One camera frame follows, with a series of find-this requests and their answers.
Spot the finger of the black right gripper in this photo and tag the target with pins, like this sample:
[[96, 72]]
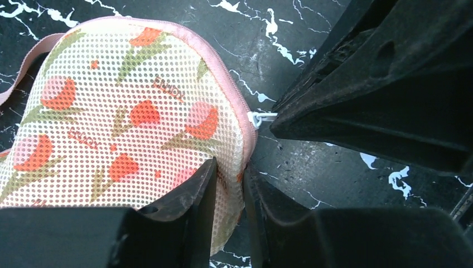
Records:
[[425, 121], [377, 43]]

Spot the white zipper pull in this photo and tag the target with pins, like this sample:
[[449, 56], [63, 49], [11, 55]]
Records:
[[258, 118]]

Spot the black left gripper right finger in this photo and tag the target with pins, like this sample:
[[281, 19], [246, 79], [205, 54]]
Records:
[[284, 233]]

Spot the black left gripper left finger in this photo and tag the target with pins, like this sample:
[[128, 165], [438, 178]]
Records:
[[173, 231]]

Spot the floral mesh laundry bag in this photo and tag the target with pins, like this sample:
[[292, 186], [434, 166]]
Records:
[[123, 111]]

